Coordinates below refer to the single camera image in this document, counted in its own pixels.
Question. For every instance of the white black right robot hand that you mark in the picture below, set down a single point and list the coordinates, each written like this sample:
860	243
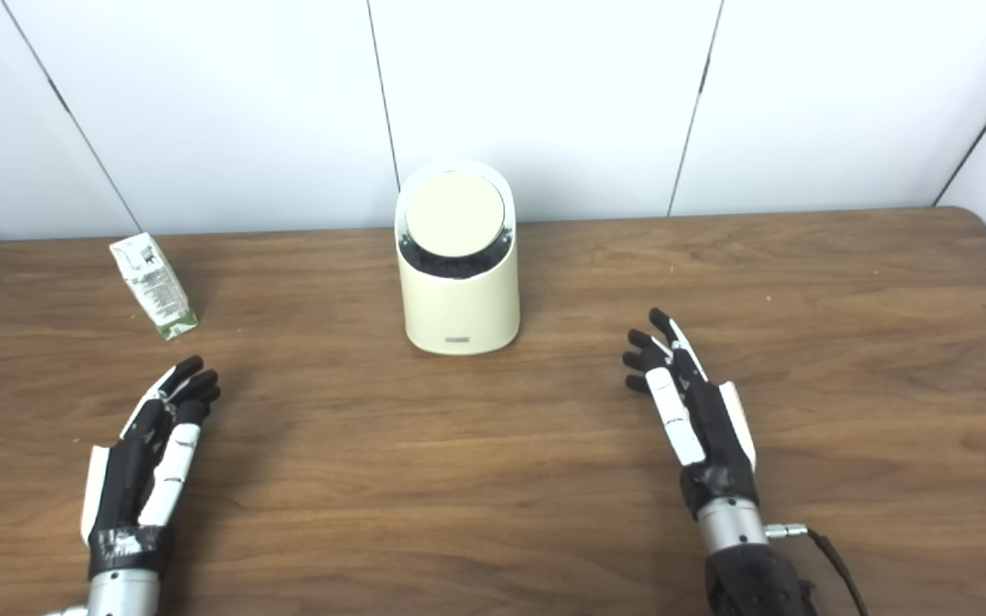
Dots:
715	436

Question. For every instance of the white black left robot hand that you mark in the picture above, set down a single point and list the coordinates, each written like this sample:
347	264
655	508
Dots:
127	479

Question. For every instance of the cream-colored plastic bin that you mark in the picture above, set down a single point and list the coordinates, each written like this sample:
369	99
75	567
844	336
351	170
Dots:
459	304

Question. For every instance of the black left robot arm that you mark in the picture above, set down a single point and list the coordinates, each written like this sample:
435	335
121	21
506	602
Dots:
123	595

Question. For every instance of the white green milk carton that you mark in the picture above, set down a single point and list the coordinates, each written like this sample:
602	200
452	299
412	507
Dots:
155	282

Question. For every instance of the cream round bin lid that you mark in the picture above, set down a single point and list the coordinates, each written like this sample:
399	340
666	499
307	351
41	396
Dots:
454	214

